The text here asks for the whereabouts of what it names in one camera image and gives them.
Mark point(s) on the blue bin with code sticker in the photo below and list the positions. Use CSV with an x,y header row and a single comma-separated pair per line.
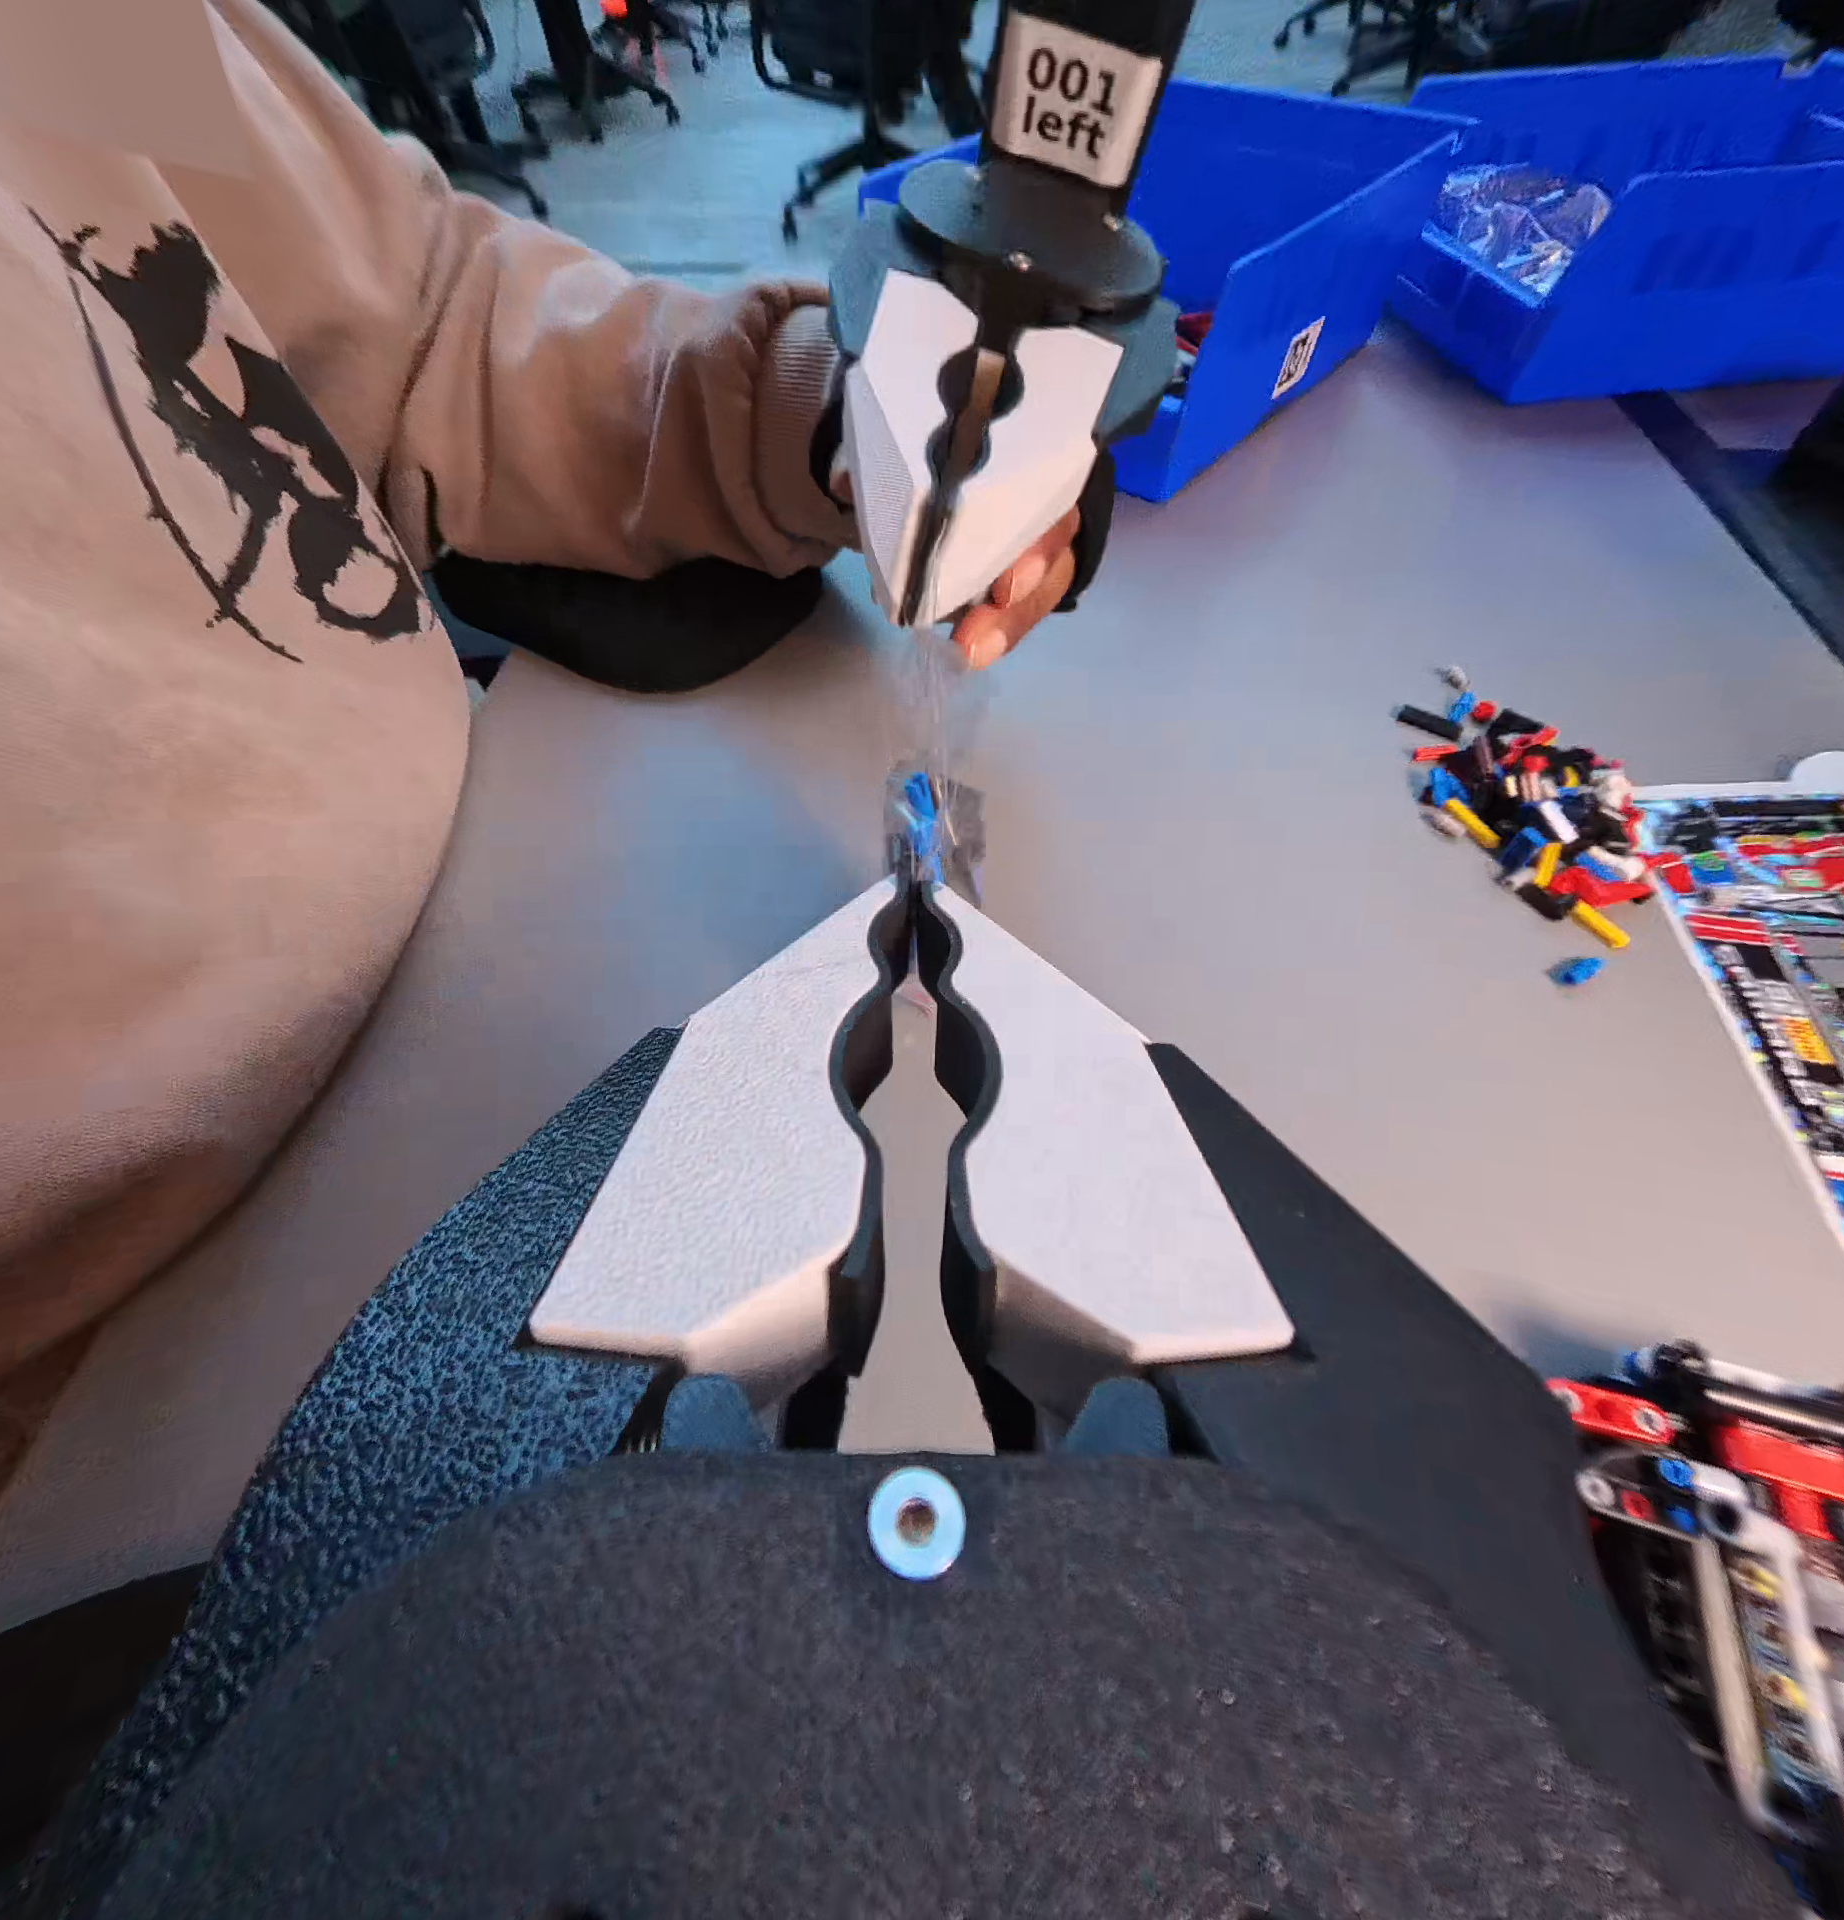
x,y
1282,301

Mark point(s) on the person's left forearm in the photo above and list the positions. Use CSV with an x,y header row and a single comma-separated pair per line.
x,y
606,390

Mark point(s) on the blue plastic bin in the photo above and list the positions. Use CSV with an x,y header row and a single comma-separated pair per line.
x,y
1719,316
1643,111

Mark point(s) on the person's left hand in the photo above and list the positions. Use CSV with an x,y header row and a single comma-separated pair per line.
x,y
1026,601

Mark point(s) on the black charger with green lights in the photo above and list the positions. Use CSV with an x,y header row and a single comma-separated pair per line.
x,y
1837,420

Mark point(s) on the person's beige sweatshirt torso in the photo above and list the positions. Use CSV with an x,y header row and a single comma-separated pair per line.
x,y
156,750

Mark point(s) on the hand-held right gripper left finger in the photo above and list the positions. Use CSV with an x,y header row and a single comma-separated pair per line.
x,y
711,1185

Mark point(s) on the crumpled clear plastic bags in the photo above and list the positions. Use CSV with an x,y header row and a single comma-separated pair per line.
x,y
1520,226

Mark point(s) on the black office chair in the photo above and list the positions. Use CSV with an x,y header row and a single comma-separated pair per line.
x,y
862,90
441,76

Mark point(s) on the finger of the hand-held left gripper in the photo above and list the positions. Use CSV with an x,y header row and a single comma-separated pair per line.
x,y
892,435
1049,435

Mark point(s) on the partly built lego car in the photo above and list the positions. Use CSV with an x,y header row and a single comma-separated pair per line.
x,y
1749,1576

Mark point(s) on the pile of colourful lego pieces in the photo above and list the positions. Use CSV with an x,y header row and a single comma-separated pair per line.
x,y
1537,826

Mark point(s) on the small clear plastic bag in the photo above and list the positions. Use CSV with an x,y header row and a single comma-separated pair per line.
x,y
930,816

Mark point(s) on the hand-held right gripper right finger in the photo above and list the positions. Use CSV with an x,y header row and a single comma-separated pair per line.
x,y
1117,1185

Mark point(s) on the holographic sticker sheet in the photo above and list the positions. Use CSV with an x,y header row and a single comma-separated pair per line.
x,y
1794,976

